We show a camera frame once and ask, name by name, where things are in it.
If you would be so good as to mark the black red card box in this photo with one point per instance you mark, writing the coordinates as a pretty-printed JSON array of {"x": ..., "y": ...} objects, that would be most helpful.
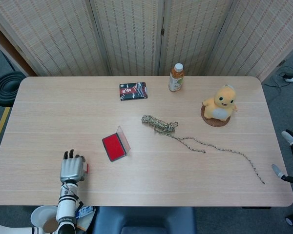
[{"x": 133, "y": 91}]

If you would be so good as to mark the brown round flat object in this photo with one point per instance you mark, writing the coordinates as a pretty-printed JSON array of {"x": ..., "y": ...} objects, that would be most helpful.
[{"x": 50, "y": 225}]

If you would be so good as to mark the dark blue chair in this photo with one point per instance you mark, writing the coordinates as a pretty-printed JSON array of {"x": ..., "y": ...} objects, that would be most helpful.
[{"x": 144, "y": 219}]

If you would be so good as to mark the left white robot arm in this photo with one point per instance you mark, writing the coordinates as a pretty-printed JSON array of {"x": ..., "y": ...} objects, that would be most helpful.
[{"x": 66, "y": 207}]

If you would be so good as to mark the blue white printed box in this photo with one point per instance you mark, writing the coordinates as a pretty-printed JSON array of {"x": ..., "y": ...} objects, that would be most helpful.
[{"x": 86, "y": 211}]

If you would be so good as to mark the small red white stamp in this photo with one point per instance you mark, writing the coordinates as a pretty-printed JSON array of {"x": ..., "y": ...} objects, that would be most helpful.
[{"x": 87, "y": 168}]

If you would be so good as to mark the black table frame bar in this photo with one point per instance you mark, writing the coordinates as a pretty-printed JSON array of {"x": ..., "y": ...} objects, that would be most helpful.
[{"x": 256, "y": 207}]

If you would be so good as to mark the round brown cork coaster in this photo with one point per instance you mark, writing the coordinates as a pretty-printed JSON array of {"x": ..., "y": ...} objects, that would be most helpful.
[{"x": 216, "y": 122}]

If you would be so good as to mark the orange tea bottle white cap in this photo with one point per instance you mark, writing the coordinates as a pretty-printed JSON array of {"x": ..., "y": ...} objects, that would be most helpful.
[{"x": 176, "y": 79}]

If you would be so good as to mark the bamboo folding screen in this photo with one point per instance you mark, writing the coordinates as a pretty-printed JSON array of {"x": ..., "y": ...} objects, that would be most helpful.
[{"x": 127, "y": 36}]

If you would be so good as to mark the white bowl under table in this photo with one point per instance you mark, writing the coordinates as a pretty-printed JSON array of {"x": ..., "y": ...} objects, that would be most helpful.
[{"x": 42, "y": 213}]

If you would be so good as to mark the red ink pad case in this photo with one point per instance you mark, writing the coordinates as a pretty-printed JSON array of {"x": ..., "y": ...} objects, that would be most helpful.
[{"x": 113, "y": 147}]

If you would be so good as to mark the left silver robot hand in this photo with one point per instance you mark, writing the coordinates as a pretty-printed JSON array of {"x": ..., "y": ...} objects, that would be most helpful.
[{"x": 72, "y": 169}]

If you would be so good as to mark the yellow plush dinosaur toy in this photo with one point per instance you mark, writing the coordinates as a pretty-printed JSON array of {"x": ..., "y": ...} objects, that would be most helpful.
[{"x": 221, "y": 102}]

